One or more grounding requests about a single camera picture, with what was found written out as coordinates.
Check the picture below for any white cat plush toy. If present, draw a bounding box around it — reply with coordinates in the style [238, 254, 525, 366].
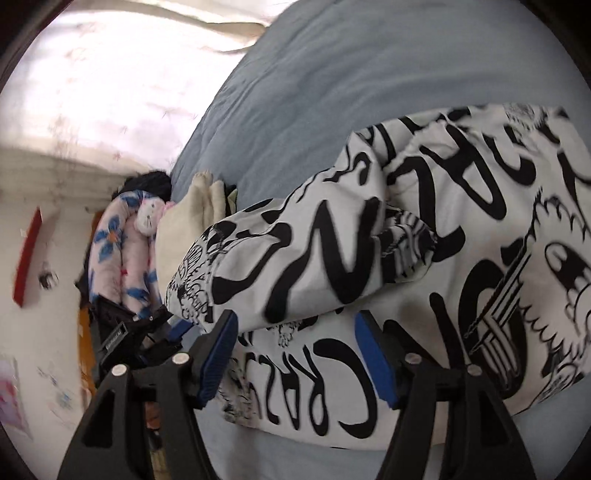
[131, 198, 163, 237]

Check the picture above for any cream fleece blanket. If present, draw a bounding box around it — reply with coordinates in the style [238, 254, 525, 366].
[154, 171, 241, 296]

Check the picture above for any pink wall poster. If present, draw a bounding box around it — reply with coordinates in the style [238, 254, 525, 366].
[0, 355, 35, 439]

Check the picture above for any blue bed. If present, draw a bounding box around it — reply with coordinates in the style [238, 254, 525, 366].
[168, 0, 591, 480]

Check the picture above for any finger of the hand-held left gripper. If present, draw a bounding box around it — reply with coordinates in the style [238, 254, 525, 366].
[141, 318, 199, 365]

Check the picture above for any pink blue floral quilt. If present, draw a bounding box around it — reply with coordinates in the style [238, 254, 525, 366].
[88, 189, 178, 319]

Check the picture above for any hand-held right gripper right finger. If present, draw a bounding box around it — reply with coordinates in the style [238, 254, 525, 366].
[355, 310, 539, 480]

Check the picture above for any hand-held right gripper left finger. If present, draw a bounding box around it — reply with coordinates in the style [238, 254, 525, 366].
[55, 309, 238, 480]

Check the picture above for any red wall hanging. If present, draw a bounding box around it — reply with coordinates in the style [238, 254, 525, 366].
[13, 207, 43, 308]

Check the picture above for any black fuzzy cloth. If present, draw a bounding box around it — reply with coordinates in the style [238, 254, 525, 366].
[111, 170, 174, 204]

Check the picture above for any white floral curtain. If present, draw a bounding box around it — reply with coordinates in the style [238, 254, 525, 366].
[0, 0, 287, 171]

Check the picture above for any white black graffiti print jacket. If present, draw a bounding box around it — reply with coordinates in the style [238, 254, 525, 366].
[164, 104, 591, 450]

